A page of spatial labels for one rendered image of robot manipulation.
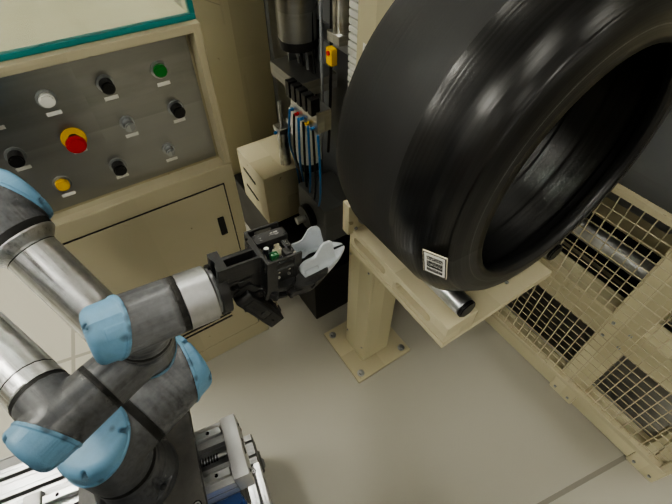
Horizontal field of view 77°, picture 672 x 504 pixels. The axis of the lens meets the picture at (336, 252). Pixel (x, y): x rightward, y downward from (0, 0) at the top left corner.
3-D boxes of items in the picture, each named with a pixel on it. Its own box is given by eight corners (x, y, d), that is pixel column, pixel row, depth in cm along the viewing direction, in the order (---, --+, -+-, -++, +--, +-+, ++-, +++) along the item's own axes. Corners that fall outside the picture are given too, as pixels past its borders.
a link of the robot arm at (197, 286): (196, 340, 55) (174, 297, 59) (229, 326, 57) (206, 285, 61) (187, 305, 49) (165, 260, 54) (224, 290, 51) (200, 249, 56)
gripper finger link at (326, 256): (358, 236, 62) (304, 257, 57) (353, 264, 66) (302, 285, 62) (346, 223, 63) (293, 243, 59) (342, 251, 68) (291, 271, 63)
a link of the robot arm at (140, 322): (86, 323, 54) (68, 297, 47) (172, 292, 59) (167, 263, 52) (106, 378, 52) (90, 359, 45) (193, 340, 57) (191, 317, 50)
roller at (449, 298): (360, 222, 106) (359, 210, 103) (374, 214, 108) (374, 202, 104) (458, 321, 87) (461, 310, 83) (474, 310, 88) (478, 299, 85)
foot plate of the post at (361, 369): (323, 334, 184) (323, 332, 183) (372, 306, 194) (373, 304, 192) (359, 383, 169) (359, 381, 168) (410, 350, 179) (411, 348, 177)
